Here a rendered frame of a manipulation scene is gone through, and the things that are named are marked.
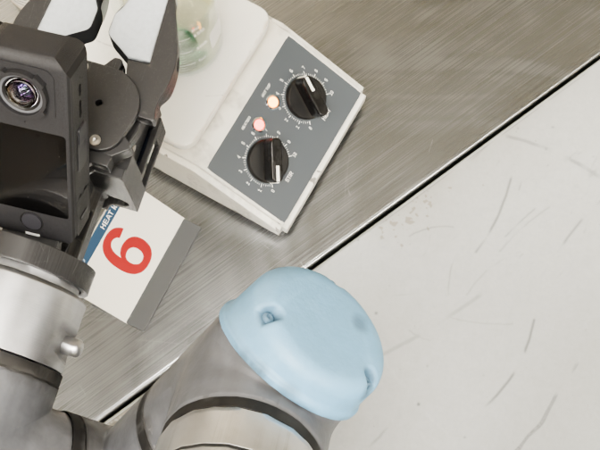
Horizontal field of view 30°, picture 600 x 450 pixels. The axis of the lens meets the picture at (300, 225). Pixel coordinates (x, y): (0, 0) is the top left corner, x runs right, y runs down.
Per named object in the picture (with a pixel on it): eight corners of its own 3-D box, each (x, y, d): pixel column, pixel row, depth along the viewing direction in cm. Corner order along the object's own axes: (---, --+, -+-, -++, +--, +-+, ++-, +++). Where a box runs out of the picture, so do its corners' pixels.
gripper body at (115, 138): (54, 88, 67) (-20, 276, 64) (19, 24, 59) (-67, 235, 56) (175, 123, 67) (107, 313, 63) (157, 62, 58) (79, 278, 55)
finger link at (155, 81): (122, -5, 62) (66, 134, 60) (118, -21, 61) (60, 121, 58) (202, 18, 62) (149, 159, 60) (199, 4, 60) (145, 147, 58)
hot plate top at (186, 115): (276, 19, 81) (275, 12, 80) (190, 156, 78) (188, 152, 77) (134, -55, 82) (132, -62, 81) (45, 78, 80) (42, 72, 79)
